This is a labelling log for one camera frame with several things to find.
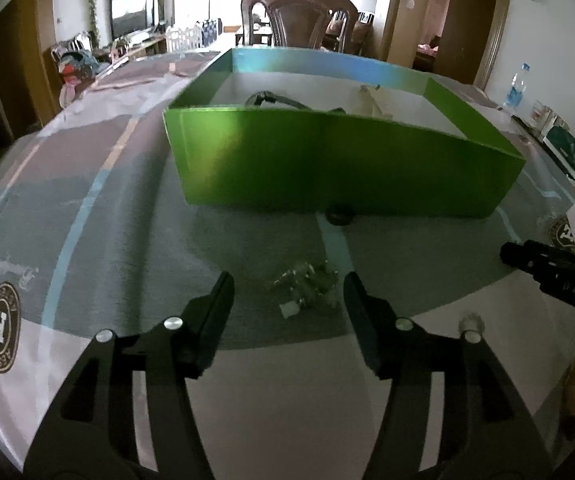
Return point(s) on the flat screen television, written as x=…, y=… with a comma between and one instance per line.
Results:
x=128, y=16

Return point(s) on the clear plastic water bottle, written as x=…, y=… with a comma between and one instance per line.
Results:
x=517, y=88

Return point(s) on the red and blue bag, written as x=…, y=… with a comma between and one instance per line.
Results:
x=77, y=66

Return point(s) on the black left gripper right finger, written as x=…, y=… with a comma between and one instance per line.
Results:
x=486, y=431

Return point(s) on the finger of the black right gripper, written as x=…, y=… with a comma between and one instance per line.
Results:
x=552, y=268

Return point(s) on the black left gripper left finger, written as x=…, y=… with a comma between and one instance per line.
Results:
x=90, y=428

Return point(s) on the small black round object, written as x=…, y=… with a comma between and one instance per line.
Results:
x=339, y=215

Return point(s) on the dark wooden carved chair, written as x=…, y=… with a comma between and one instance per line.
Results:
x=300, y=23

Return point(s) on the green cardboard box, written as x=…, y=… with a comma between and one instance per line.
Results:
x=278, y=129

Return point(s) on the patterned grey white tablecloth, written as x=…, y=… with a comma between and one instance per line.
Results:
x=96, y=234

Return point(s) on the green white box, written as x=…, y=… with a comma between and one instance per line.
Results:
x=561, y=145

